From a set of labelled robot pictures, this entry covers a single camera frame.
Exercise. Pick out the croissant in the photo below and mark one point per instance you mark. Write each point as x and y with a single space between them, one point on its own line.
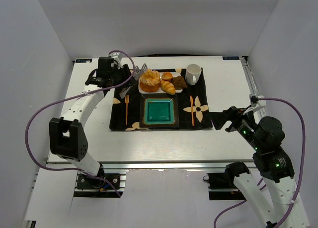
167 87

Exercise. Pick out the metal serving tongs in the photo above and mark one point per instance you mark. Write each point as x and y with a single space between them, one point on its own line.
136 74

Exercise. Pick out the orange plastic knife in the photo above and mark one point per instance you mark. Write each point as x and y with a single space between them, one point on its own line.
192 112

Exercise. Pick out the orange plastic fork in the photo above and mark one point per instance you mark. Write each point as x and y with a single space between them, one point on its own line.
127 100

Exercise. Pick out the black floral placemat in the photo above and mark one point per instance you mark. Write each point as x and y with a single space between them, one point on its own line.
187 110

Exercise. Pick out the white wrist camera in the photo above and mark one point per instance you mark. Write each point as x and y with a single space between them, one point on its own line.
257 103
117 56

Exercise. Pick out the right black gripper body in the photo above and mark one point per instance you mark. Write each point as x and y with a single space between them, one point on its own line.
230 117

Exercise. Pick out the large sugared ring bread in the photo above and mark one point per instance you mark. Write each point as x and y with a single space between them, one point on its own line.
150 81

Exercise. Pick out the brown chocolate muffin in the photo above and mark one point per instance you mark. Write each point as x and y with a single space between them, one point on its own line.
179 83

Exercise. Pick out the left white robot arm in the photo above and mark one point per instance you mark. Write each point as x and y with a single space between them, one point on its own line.
67 136

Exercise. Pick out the teal square plate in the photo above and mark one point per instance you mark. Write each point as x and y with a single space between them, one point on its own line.
159 111

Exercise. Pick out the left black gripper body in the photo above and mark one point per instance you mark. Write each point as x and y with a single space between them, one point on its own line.
126 72

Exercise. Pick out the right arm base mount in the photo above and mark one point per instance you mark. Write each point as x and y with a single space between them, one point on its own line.
223 180

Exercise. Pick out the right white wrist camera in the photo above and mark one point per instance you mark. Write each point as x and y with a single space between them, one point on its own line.
257 103

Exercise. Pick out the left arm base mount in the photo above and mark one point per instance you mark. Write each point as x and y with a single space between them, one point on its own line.
111 186

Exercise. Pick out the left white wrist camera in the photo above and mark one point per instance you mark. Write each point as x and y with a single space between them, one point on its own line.
117 56

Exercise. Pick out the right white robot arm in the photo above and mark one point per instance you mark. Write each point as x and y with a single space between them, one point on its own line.
285 210

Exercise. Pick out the white mug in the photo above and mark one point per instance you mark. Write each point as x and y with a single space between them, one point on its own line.
193 72

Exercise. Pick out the small round bun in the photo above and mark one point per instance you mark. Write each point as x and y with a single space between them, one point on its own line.
167 76

